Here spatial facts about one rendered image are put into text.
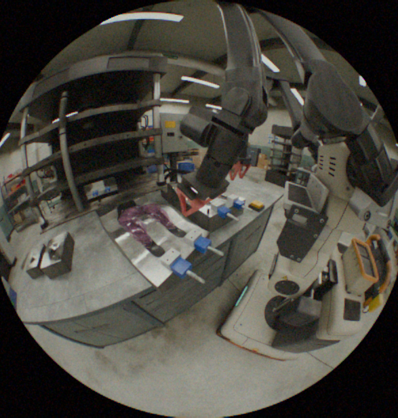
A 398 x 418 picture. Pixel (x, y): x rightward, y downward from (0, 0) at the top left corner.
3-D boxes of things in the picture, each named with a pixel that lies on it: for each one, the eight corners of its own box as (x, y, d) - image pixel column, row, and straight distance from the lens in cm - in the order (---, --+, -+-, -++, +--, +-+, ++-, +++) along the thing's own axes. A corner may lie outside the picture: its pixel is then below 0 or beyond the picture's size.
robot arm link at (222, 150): (245, 134, 19) (254, 138, 24) (209, 115, 22) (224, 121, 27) (222, 172, 20) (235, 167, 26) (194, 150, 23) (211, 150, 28)
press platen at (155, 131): (169, 150, 110) (168, 127, 110) (25, 196, 129) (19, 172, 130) (144, 150, 188) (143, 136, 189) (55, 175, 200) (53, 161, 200)
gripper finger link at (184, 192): (168, 209, 30) (177, 178, 23) (188, 199, 34) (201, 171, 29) (187, 229, 28) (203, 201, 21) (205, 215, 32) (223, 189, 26)
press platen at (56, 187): (171, 176, 113) (169, 156, 110) (36, 223, 132) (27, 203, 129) (146, 165, 190) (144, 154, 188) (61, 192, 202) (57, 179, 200)
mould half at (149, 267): (209, 242, 49) (211, 220, 42) (162, 294, 39) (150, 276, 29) (140, 207, 80) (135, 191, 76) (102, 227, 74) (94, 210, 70)
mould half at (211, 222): (243, 213, 69) (247, 191, 64) (209, 234, 52) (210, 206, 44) (190, 187, 100) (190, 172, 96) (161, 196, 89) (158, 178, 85)
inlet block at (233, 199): (253, 214, 59) (256, 203, 56) (248, 218, 55) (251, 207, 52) (232, 203, 64) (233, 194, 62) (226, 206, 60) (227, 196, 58)
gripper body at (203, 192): (178, 182, 24) (190, 148, 21) (207, 173, 32) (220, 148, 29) (202, 203, 22) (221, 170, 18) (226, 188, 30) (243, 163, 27)
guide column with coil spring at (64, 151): (100, 241, 129) (67, 90, 124) (95, 243, 131) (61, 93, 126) (100, 237, 134) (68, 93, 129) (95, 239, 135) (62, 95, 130)
